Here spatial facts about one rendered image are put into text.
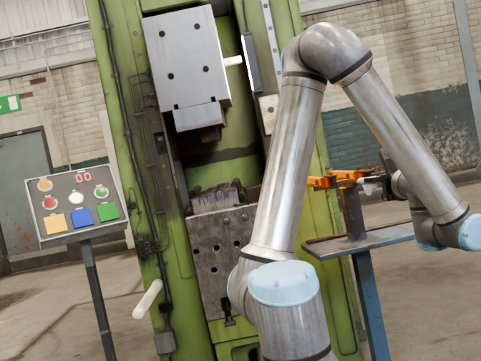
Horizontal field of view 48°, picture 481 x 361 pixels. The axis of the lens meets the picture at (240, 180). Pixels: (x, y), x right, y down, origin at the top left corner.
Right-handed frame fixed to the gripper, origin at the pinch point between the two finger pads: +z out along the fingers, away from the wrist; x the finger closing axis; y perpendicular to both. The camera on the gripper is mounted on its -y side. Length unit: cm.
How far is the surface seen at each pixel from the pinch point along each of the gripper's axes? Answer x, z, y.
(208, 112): -46, 57, -36
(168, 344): -83, 71, 61
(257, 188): -32, 55, 0
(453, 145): 354, 596, 38
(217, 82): -39, 56, -47
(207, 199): -53, 58, 1
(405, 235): 14.2, 20.7, 26.3
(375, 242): 2.2, 20.5, 26.3
